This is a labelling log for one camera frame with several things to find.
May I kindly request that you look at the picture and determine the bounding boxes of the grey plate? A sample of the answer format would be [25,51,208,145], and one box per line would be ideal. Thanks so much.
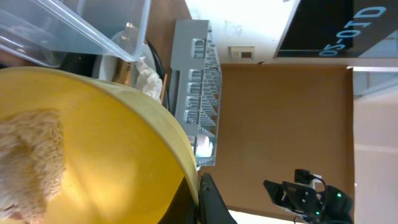
[92,27,162,91]

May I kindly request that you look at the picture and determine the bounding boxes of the pink plastic cup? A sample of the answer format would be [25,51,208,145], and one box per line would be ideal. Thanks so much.
[195,134,213,157]

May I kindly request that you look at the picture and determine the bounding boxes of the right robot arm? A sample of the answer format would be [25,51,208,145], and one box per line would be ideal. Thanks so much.
[263,180,354,224]

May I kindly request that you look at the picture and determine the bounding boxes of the black wall sign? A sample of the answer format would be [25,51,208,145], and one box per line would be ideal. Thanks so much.
[277,0,397,58]

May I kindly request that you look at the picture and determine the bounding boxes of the food scraps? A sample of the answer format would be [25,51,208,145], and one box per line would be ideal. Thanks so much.
[1,109,65,223]

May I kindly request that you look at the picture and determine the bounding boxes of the yellow bowl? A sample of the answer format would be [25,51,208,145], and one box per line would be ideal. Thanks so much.
[1,67,199,223]

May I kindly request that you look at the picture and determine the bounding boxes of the brown gold snack wrapper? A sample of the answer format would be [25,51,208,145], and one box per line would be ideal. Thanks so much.
[113,59,131,85]

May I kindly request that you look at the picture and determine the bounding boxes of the left wooden chopstick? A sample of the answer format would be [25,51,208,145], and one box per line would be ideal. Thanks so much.
[160,73,168,104]

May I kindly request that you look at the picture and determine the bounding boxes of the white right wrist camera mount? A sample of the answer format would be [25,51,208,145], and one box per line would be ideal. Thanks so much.
[294,169,324,189]

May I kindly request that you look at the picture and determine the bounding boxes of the crumpled white tissue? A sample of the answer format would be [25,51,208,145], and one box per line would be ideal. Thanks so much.
[134,57,163,103]

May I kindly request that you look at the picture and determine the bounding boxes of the grey dishwasher rack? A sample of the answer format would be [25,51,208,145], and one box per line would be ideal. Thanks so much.
[169,20,222,169]

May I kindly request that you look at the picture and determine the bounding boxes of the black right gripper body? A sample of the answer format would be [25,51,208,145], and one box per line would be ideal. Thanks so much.
[263,180,323,218]

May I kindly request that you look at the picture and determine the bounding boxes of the beige wall socket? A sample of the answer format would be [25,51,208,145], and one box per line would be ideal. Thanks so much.
[229,46,255,60]

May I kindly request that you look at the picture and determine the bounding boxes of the clear plastic bin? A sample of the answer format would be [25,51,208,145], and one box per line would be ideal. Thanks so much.
[1,0,150,68]

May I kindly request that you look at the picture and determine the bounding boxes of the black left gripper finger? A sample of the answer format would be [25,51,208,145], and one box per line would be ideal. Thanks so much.
[199,173,237,224]

